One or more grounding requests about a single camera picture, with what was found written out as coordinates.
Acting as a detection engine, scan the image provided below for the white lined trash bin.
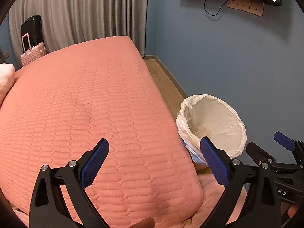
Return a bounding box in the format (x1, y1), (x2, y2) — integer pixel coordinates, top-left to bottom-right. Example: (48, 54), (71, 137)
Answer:
(176, 94), (247, 166)

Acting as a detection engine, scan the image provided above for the wall socket panel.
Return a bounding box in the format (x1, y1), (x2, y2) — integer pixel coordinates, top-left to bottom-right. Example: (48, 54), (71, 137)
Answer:
(226, 0), (264, 17)

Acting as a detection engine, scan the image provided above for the pink quilted bed mattress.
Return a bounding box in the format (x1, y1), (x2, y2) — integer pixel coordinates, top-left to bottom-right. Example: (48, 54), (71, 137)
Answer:
(1, 36), (224, 227)

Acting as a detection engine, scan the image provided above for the black power cable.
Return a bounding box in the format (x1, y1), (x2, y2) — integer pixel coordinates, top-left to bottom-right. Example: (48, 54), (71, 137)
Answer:
(203, 0), (233, 17)

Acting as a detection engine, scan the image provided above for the grey curtain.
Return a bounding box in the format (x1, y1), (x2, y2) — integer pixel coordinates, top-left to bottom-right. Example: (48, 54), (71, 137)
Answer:
(8, 0), (147, 59)

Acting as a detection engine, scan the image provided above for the black suitcase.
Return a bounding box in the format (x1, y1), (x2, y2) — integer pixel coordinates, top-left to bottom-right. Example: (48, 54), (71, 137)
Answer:
(21, 15), (44, 46)

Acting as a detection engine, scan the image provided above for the pink pillow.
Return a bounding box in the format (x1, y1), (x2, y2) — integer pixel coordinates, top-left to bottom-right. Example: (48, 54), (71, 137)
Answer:
(0, 63), (15, 105)

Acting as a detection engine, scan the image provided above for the right human hand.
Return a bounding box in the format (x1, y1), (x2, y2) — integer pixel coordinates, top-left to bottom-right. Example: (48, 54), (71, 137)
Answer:
(287, 204), (300, 218)

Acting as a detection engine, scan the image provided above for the pink suitcase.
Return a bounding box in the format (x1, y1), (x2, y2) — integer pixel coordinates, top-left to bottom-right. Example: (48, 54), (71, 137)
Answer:
(20, 33), (47, 67)

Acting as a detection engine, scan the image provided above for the left human hand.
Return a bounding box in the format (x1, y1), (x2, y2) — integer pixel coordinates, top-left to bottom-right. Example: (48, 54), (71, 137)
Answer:
(129, 217), (155, 228)

